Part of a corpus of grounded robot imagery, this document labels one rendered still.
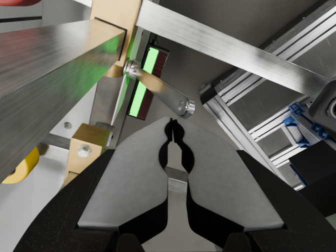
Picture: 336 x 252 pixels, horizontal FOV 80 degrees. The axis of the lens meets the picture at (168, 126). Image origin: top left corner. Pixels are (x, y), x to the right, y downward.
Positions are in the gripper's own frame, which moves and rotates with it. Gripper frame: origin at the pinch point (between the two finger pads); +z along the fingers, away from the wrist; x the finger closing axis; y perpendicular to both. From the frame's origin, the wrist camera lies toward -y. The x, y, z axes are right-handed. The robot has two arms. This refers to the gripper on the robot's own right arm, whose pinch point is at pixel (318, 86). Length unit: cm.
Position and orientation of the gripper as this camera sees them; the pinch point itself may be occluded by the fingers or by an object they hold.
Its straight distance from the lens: 39.9
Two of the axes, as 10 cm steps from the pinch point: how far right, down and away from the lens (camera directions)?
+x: 3.5, -8.1, -4.7
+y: 9.4, 3.1, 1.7
